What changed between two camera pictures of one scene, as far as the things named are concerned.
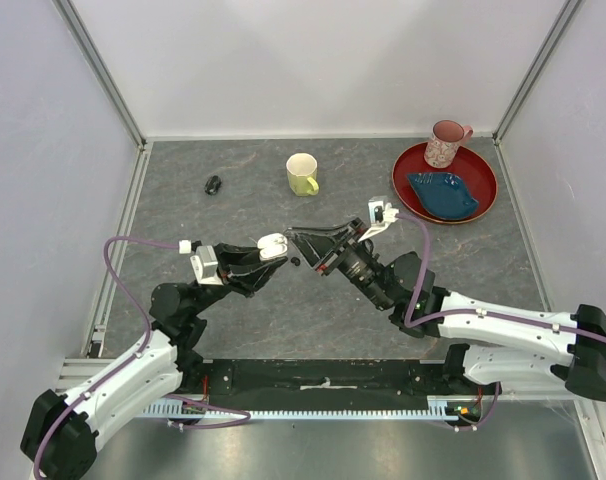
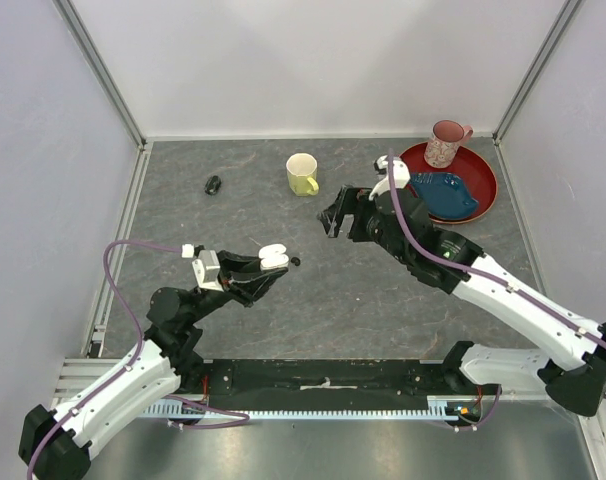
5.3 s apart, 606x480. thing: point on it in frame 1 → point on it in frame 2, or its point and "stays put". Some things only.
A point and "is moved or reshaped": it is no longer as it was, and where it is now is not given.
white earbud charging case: x=272 y=246 is moved or reshaped
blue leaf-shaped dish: x=444 y=194 stays put
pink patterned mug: x=447 y=136 stays put
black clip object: x=212 y=185 stays put
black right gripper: x=315 y=242 → x=350 y=200
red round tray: x=472 y=166 stays put
